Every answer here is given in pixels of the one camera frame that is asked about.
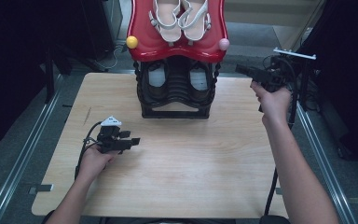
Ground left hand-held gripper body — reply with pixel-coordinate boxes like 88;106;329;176
96;115;123;154

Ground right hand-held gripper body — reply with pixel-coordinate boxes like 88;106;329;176
253;47;318;93

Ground white heeled shoe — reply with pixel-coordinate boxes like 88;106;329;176
148;0;183;45
178;0;213;43

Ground red and black shoe rack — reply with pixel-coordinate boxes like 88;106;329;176
125;0;231;119

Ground person's right hand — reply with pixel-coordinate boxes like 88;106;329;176
250;81;294;127

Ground person's left hand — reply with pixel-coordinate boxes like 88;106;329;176
77;144;119;185

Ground black tripod stand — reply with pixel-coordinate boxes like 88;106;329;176
248;0;321;110

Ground dark curtain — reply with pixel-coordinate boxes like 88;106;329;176
307;0;358;169
0;0;50;153

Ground black metal stand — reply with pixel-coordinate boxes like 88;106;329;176
43;43;73;105

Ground dark cabinet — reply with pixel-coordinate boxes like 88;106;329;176
80;0;124;62

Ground left hand-held gripper cable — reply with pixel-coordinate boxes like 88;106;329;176
74;120;102;180

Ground hand-held gripper cable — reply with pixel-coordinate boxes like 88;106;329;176
74;120;102;180
263;57;298;218

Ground white floor cable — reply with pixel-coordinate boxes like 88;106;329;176
96;43;124;71

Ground metal floor rail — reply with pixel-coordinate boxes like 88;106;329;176
0;74;66;224
293;82;358;224

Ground right hand-held gripper cable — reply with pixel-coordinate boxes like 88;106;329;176
263;57;298;218

